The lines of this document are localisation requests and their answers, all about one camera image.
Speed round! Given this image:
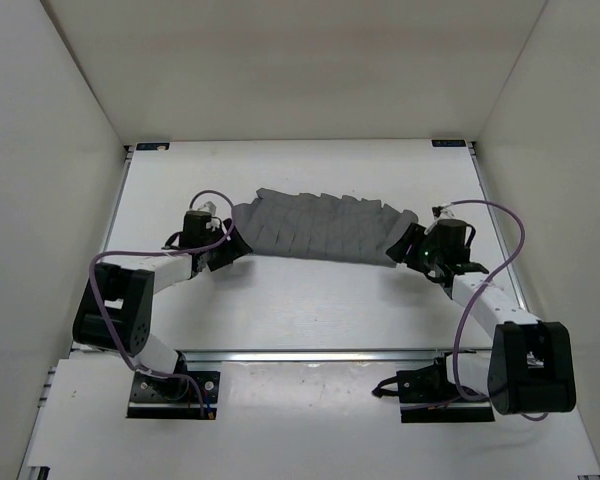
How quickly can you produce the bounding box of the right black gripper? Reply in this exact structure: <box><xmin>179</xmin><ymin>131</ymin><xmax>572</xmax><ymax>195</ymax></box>
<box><xmin>387</xmin><ymin>223</ymin><xmax>444</xmax><ymax>274</ymax></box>

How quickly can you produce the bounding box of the grey pleated skirt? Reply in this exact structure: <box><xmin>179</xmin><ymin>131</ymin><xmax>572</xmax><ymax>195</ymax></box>
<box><xmin>233</xmin><ymin>188</ymin><xmax>418</xmax><ymax>268</ymax></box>

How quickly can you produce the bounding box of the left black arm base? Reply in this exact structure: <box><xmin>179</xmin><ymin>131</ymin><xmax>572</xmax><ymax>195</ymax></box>
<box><xmin>126</xmin><ymin>355</ymin><xmax>221</xmax><ymax>421</ymax></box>

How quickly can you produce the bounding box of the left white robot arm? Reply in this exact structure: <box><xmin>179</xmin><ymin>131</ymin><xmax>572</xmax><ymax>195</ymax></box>
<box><xmin>72</xmin><ymin>203</ymin><xmax>252</xmax><ymax>398</ymax></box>

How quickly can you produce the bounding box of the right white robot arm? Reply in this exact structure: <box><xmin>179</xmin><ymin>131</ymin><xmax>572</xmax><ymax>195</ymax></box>
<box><xmin>386</xmin><ymin>218</ymin><xmax>576</xmax><ymax>415</ymax></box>

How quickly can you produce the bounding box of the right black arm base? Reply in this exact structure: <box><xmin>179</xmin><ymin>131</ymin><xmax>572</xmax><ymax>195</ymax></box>
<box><xmin>371</xmin><ymin>356</ymin><xmax>495</xmax><ymax>425</ymax></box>

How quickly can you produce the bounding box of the right blue corner sticker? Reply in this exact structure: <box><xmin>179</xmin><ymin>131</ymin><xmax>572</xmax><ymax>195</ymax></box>
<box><xmin>431</xmin><ymin>139</ymin><xmax>466</xmax><ymax>148</ymax></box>

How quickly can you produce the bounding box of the blue corner sticker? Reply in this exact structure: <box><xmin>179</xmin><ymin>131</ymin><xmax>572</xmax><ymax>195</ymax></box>
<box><xmin>431</xmin><ymin>139</ymin><xmax>466</xmax><ymax>148</ymax></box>
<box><xmin>135</xmin><ymin>142</ymin><xmax>170</xmax><ymax>151</ymax></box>

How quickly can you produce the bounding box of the left blue corner sticker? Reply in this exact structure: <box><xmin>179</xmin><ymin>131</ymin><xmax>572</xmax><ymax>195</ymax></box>
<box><xmin>135</xmin><ymin>142</ymin><xmax>170</xmax><ymax>151</ymax></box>

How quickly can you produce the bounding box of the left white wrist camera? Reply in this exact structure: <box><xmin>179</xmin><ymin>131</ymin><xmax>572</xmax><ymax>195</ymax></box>
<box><xmin>195</xmin><ymin>201</ymin><xmax>218</xmax><ymax>221</ymax></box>

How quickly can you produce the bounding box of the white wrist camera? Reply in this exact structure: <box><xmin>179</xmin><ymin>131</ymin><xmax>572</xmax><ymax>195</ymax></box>
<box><xmin>195</xmin><ymin>201</ymin><xmax>218</xmax><ymax>221</ymax></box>
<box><xmin>431</xmin><ymin>203</ymin><xmax>455</xmax><ymax>221</ymax></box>

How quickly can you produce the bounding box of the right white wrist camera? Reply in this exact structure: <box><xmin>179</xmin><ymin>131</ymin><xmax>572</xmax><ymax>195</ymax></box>
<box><xmin>431</xmin><ymin>203</ymin><xmax>455</xmax><ymax>221</ymax></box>

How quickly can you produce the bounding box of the front aluminium rail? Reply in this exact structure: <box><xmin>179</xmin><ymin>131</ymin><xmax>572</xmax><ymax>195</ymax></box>
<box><xmin>72</xmin><ymin>347</ymin><xmax>544</xmax><ymax>365</ymax></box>

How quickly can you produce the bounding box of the right aluminium table rail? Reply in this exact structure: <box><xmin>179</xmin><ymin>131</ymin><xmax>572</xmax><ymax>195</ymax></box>
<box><xmin>468</xmin><ymin>142</ymin><xmax>529</xmax><ymax>310</ymax></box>

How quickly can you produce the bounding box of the aluminium table rail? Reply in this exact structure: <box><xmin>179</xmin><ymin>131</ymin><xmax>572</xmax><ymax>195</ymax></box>
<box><xmin>72</xmin><ymin>144</ymin><xmax>134</xmax><ymax>351</ymax></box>
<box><xmin>468</xmin><ymin>142</ymin><xmax>529</xmax><ymax>310</ymax></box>

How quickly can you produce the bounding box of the left aluminium table rail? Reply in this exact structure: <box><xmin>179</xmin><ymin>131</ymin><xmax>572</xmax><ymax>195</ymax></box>
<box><xmin>72</xmin><ymin>144</ymin><xmax>134</xmax><ymax>351</ymax></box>

